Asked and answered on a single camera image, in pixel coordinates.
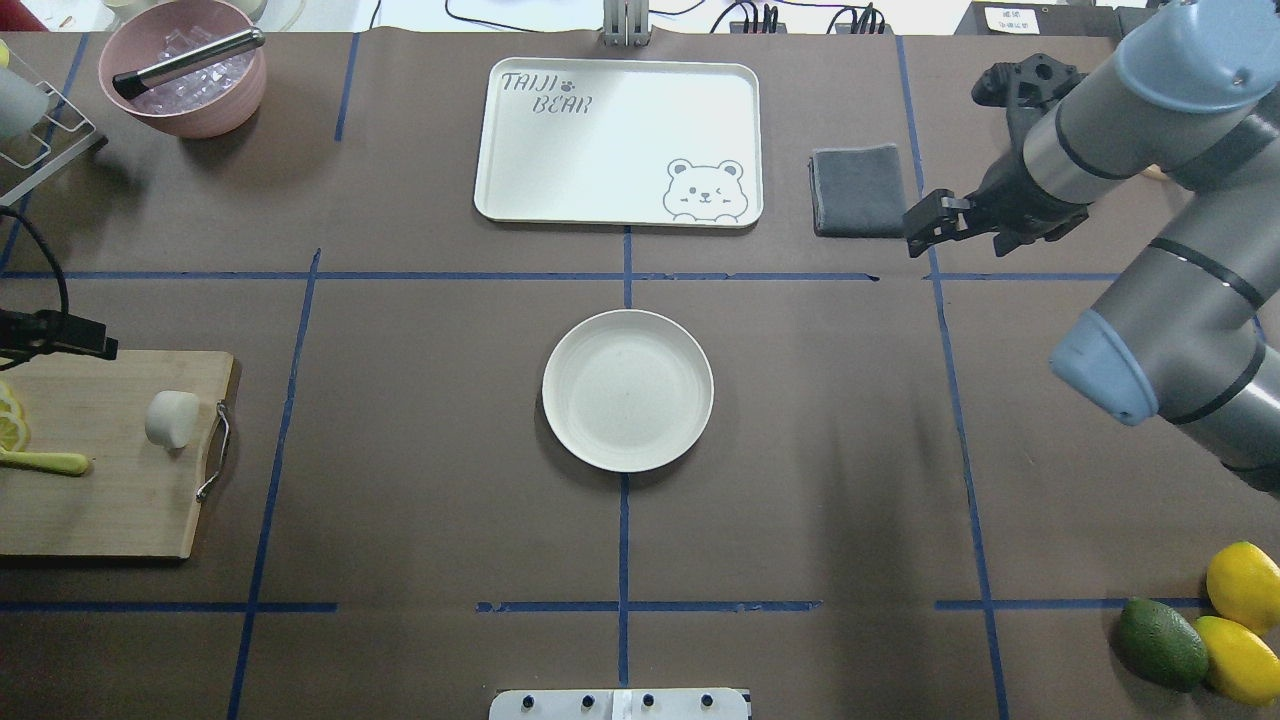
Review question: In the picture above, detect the grey cup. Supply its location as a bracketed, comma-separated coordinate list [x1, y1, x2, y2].
[0, 67, 50, 140]

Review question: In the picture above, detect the aluminium frame post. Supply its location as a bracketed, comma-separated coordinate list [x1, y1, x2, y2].
[602, 0, 652, 47]

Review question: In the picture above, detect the black box with label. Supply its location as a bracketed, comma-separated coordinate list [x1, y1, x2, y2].
[954, 1, 1123, 38]

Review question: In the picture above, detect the pink bowl with ice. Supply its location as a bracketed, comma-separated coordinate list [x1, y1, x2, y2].
[99, 1, 268, 138]

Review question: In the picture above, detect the green avocado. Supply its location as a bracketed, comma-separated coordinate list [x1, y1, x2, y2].
[1112, 597, 1210, 693]

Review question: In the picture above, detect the yellow lemon near edge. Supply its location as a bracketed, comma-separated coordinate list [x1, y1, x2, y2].
[1192, 616, 1279, 707]

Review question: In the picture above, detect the lemon slice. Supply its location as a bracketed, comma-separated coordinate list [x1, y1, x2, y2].
[0, 382, 23, 416]
[1, 395, 26, 428]
[0, 416, 29, 452]

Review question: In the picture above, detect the wooden cutting board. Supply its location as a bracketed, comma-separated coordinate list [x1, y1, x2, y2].
[1, 350, 234, 559]

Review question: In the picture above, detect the yellow plastic knife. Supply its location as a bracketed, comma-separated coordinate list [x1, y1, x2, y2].
[1, 450, 92, 477]

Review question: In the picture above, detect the cream round plate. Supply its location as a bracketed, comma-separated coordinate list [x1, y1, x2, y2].
[541, 309, 716, 473]

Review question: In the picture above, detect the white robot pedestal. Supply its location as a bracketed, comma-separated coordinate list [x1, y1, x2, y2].
[488, 687, 753, 719]

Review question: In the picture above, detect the white wire cup rack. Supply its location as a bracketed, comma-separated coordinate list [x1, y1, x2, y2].
[1, 44, 108, 206]

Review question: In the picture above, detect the black power strip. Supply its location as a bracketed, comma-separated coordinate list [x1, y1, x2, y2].
[710, 1, 892, 36]

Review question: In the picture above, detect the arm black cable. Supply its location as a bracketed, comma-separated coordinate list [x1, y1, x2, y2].
[0, 204, 70, 331]

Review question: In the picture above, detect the white bear tray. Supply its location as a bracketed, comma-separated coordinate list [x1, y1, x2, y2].
[474, 56, 764, 228]

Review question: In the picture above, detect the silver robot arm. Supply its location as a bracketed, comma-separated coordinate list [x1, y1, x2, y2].
[904, 1, 1279, 495]

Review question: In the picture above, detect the grey folded cloth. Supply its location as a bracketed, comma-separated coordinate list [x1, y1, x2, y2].
[809, 143, 906, 240]

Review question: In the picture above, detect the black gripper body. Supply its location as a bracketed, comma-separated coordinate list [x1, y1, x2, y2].
[964, 158, 1089, 258]

